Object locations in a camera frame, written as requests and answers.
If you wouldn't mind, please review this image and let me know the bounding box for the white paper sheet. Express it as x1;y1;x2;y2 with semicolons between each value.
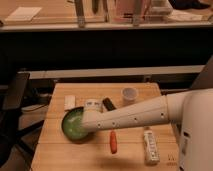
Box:
5;7;41;22

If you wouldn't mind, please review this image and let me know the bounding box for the white sponge block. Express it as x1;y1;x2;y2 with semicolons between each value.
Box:
64;95;75;111

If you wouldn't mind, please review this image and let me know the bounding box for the black chair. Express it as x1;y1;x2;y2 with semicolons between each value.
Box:
0;73;44;168

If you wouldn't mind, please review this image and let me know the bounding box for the orange carrot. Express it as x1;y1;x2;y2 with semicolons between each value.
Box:
110;130;117;154

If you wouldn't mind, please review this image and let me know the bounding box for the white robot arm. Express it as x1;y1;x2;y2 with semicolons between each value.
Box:
82;96;173;132

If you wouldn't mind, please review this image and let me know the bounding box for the black rectangular object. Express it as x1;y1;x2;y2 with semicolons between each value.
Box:
103;98;116;111

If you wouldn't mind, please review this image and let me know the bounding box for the green ceramic bowl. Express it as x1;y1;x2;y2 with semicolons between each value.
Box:
61;106;90;141

